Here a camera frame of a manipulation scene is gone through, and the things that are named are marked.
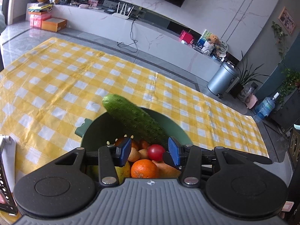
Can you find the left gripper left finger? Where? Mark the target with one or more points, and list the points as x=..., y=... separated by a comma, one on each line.
x=111, y=156

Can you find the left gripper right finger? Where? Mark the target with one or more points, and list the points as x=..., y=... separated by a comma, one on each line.
x=188, y=159

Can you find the red tomato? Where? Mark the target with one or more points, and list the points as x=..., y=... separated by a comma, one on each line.
x=155, y=152

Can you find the orange mandarin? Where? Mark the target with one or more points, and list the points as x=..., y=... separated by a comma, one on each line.
x=144, y=169
x=144, y=144
x=133, y=143

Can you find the green cucumber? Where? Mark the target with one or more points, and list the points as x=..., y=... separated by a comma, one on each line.
x=138, y=121

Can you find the red-green apple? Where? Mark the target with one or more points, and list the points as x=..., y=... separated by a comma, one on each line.
x=122, y=172

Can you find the brown kiwi upper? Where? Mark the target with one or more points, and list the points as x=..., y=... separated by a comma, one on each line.
x=134, y=155

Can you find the brown kiwi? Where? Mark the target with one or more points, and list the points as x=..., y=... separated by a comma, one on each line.
x=134, y=155
x=143, y=154

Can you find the green colander bowl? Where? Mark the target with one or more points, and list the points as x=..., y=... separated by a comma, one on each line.
x=105, y=128

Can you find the brown kiwi lower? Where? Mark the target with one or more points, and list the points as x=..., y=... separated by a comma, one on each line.
x=143, y=154

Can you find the silver trash can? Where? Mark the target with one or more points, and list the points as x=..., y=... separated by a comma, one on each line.
x=223, y=79

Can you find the potted long-leaf plant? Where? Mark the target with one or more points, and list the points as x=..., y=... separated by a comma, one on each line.
x=246, y=74

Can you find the pink stool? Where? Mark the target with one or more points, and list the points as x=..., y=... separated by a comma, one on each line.
x=251, y=101

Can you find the blue water jug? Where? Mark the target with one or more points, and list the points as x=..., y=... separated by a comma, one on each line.
x=266, y=106

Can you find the yellow checkered tablecloth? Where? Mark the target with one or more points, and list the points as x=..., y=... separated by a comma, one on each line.
x=49, y=91

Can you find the white marble tv console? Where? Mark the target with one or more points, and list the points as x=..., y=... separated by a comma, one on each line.
x=150, y=39

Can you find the dark cabinet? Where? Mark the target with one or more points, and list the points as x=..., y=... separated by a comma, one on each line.
x=287, y=113

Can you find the teddy bear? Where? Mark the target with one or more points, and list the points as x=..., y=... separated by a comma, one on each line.
x=213, y=39

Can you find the red box on shelf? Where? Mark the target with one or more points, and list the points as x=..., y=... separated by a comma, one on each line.
x=186, y=37

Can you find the green ivy plant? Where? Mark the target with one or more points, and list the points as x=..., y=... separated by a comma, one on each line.
x=289, y=84

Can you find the white wifi router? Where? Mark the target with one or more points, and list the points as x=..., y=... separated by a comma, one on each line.
x=123, y=11

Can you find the orange shoebox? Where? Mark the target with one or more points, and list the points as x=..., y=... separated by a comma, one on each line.
x=54, y=24

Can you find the pink boxes stack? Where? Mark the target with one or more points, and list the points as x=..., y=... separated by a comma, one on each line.
x=36, y=18

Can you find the framed wall picture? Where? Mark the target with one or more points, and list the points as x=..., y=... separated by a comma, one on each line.
x=287, y=20

